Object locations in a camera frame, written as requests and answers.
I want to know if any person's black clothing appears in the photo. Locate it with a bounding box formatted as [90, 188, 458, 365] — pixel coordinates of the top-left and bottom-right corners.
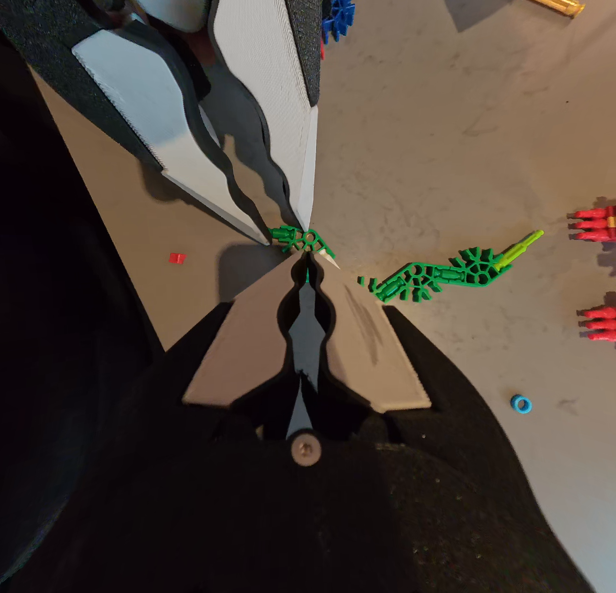
[0, 32, 167, 579]

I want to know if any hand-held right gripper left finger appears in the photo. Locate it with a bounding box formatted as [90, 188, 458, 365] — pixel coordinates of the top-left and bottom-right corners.
[182, 252, 309, 409]

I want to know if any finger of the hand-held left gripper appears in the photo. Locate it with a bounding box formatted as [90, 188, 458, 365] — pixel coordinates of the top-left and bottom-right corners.
[71, 21, 272, 246]
[208, 0, 320, 231]

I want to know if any blue toy connector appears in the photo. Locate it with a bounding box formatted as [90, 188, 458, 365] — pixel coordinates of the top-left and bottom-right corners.
[321, 0, 357, 45]

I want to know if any green toy connector chain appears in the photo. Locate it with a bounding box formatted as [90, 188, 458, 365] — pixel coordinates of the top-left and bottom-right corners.
[370, 230, 545, 304]

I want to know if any red yellow toy assembly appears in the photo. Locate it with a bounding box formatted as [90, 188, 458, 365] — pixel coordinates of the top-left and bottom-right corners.
[567, 205, 616, 243]
[577, 304, 616, 343]

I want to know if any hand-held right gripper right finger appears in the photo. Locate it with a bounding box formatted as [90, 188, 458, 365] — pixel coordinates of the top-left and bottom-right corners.
[309, 253, 433, 414]

